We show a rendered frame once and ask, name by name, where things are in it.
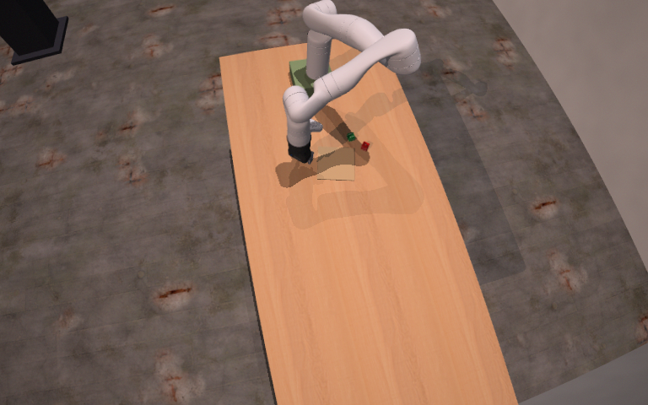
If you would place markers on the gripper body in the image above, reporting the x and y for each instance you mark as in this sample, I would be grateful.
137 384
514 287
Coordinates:
300 147

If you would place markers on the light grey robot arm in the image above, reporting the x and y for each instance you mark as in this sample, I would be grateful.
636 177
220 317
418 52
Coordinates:
398 51

